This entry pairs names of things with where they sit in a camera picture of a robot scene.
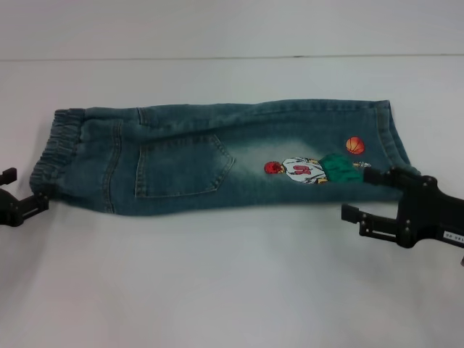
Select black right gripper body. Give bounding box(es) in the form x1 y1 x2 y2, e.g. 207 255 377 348
396 175 464 251

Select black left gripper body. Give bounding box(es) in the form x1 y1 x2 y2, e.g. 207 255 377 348
0 187 27 228

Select blue denim shorts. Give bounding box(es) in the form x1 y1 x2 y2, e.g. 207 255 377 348
30 96 422 218

